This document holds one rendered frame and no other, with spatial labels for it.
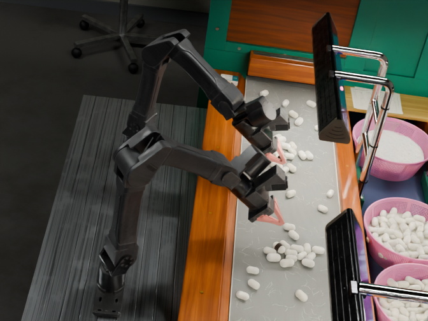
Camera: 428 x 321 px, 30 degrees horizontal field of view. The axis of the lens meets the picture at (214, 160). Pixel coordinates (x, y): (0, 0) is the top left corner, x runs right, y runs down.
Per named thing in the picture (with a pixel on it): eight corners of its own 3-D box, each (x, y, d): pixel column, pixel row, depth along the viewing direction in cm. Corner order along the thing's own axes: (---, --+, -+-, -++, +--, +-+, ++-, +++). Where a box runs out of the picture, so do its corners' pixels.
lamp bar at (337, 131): (318, 141, 203) (324, 116, 199) (311, 30, 254) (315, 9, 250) (349, 145, 203) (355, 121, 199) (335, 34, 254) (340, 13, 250)
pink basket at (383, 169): (389, 197, 249) (397, 173, 243) (329, 153, 265) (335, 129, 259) (442, 172, 264) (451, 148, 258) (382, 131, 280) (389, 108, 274)
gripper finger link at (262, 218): (292, 206, 213) (269, 185, 209) (292, 223, 207) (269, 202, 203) (272, 218, 216) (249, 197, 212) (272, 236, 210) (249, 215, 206)
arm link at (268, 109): (281, 111, 225) (258, 76, 222) (269, 125, 218) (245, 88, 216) (251, 126, 232) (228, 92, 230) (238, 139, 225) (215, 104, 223)
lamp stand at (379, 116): (299, 202, 241) (330, 74, 215) (298, 163, 258) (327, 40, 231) (361, 210, 242) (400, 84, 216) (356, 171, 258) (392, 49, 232)
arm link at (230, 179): (260, 149, 208) (235, 128, 199) (277, 168, 202) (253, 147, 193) (228, 180, 209) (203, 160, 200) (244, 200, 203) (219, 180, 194)
